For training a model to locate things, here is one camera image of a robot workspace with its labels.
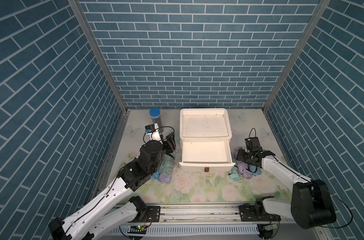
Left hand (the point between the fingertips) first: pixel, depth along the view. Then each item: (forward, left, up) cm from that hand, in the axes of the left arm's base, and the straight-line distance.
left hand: (174, 135), depth 69 cm
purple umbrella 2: (-5, -38, -24) cm, 45 cm away
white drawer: (-3, -16, -15) cm, 22 cm away
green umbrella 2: (-8, -34, -28) cm, 45 cm away
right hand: (+3, -40, -25) cm, 47 cm away
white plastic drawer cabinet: (+7, -16, -6) cm, 19 cm away
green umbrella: (-5, +5, -22) cm, 23 cm away
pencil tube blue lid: (+25, +15, -12) cm, 31 cm away
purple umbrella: (-11, +6, -27) cm, 30 cm away
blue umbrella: (-9, +11, -26) cm, 30 cm away
